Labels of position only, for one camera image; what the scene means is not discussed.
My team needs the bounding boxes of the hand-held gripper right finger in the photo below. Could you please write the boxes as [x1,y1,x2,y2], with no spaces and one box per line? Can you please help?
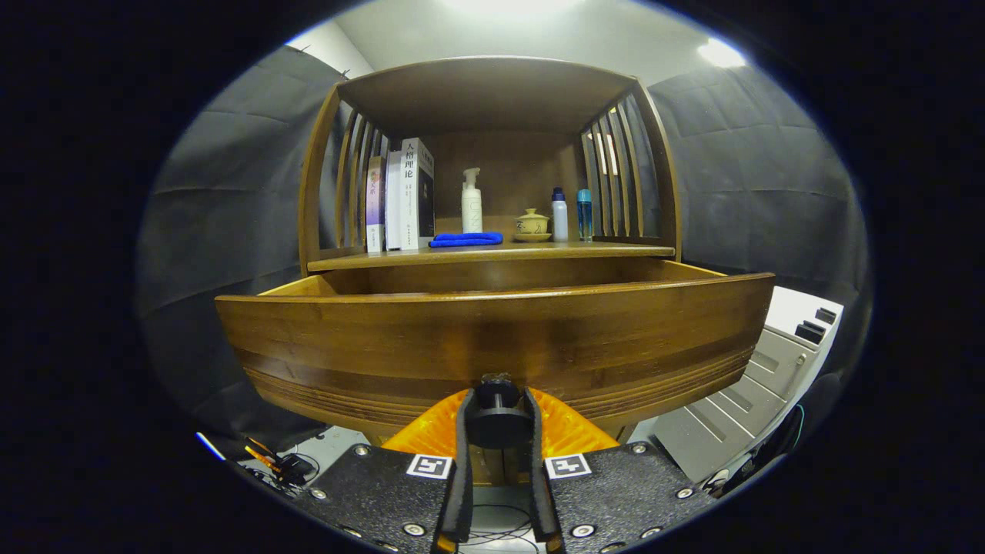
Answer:
[525,387,718,554]

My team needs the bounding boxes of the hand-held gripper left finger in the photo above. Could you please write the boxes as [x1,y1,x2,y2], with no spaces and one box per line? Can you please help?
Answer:
[306,389,476,554]

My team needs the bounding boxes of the black drawer knob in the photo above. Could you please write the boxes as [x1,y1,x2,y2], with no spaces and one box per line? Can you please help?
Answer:
[467,373,533,449]

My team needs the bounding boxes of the wooden drawer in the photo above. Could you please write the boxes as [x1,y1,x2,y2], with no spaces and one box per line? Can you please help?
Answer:
[214,258,776,447]

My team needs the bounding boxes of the grey metal filing cabinet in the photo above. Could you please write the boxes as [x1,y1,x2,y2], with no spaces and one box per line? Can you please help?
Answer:
[653,286,845,486]

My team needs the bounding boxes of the wooden countertop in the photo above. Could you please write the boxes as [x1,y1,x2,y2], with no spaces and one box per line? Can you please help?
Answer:
[306,240,676,272]

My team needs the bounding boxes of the orange and black tool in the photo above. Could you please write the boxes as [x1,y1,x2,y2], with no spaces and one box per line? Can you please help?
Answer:
[245,436,320,489]

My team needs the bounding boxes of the blue folded cloth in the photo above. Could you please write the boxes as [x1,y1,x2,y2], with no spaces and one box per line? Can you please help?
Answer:
[429,232,504,249]

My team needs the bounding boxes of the white pump bottle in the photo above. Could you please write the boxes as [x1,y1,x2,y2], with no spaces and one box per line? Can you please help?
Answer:
[461,167,484,234]

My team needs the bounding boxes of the thick white and black book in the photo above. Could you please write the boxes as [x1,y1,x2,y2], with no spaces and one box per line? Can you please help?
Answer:
[400,137,436,251]

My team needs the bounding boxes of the purple book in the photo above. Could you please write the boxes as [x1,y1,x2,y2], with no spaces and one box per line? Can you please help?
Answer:
[365,155,387,254]

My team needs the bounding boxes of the thin white book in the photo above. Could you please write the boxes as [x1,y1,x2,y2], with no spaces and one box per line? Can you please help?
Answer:
[384,150,405,252]

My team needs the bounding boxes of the small ceiling light panel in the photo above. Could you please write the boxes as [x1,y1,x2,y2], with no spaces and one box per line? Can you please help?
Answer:
[696,37,747,70]

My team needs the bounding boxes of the black floor cables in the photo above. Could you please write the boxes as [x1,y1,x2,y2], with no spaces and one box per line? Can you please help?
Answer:
[458,504,543,554]

